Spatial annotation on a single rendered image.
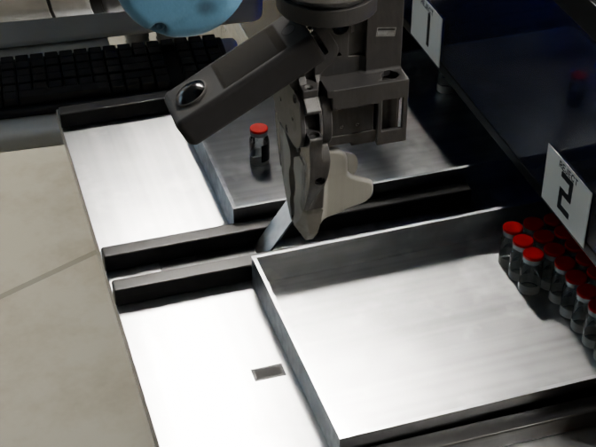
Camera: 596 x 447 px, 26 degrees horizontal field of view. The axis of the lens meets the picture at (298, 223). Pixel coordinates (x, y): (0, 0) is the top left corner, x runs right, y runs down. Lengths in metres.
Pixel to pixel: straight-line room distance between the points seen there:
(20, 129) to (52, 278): 1.07
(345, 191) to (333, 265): 0.34
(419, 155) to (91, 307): 1.30
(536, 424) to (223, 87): 0.43
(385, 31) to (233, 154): 0.59
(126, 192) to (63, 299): 1.27
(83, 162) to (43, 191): 1.52
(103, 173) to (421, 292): 0.40
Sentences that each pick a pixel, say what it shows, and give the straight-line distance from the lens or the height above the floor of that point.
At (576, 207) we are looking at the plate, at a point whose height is 1.02.
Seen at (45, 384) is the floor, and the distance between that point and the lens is 2.51.
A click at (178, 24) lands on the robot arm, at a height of 1.37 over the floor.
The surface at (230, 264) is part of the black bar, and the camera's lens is 1.29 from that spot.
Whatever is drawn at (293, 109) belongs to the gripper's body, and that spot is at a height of 1.21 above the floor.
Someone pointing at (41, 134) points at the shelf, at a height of 0.80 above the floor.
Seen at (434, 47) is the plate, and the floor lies 1.01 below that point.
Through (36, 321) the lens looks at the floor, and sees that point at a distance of 2.65.
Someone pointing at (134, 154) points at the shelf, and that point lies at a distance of 1.49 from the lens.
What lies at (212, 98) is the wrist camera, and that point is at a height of 1.23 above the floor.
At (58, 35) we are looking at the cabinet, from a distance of 1.89.
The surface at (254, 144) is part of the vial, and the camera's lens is 1.44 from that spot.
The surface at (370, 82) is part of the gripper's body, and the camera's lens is 0.92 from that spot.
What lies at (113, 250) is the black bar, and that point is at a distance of 1.32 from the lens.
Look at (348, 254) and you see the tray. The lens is 1.30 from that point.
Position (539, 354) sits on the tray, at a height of 0.88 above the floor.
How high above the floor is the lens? 1.70
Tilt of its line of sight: 36 degrees down
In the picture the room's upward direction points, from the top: straight up
